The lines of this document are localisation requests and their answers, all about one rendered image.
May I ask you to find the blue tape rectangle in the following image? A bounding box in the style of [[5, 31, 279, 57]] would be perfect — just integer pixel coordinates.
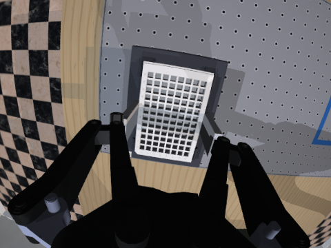
[[312, 96, 331, 145]]

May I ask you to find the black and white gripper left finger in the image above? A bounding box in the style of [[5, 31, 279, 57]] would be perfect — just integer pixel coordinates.
[[8, 100, 150, 248]]

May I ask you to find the grey flat rectangular plate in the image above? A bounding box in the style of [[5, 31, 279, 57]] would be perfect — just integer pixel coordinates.
[[98, 0, 331, 178]]

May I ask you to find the white well plate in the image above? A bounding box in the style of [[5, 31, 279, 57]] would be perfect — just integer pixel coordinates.
[[134, 61, 214, 162]]

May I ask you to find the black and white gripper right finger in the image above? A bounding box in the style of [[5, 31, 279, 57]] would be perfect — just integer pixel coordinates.
[[185, 112, 310, 248]]

